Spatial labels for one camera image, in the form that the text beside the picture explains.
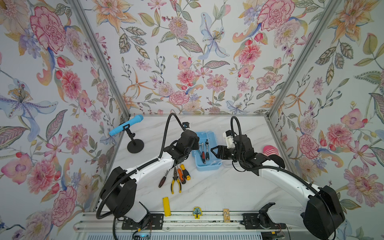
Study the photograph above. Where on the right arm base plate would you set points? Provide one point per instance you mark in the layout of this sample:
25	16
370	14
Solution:
260	220

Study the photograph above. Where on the green handled screwdriver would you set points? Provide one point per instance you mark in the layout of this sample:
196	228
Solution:
207	156

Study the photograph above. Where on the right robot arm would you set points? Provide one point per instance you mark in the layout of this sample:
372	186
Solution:
320	211

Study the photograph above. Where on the blue toy microphone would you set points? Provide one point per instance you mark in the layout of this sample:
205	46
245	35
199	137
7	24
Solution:
126	125

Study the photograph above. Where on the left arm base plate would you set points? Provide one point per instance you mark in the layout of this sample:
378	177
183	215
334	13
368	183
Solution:
140	218

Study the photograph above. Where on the small wooden tag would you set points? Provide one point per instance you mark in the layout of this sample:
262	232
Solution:
226	216

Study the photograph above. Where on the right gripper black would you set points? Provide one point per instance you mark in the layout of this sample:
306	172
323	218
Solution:
221	150

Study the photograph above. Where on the black microphone stand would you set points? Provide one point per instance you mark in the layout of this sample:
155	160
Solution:
135	145

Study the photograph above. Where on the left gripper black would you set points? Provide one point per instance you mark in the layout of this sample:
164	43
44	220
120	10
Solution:
196	143

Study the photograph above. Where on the light blue plastic toolbox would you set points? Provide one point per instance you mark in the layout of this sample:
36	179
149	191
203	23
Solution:
214	163

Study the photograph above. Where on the orange handled screwdriver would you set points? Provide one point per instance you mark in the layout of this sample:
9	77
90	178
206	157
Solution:
181	176

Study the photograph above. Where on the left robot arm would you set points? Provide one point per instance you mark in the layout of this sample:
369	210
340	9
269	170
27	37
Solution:
118	196

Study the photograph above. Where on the aluminium front rail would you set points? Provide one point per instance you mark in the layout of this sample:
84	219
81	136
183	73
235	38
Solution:
184	222

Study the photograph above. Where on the tree sticker badge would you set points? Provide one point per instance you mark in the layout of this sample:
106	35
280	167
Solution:
197	212

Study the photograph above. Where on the dark red handled pliers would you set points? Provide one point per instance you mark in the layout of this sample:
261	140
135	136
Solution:
163	179

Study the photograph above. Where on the yellow handled pliers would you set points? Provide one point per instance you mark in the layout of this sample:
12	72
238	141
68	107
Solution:
176	181

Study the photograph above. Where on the yellow rectangular block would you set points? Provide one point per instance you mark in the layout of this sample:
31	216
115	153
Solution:
166	205

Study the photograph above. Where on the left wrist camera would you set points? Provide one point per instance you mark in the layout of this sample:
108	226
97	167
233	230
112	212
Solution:
186	125

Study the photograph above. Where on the pink striped sock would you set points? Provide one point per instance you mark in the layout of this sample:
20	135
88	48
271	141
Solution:
270	150

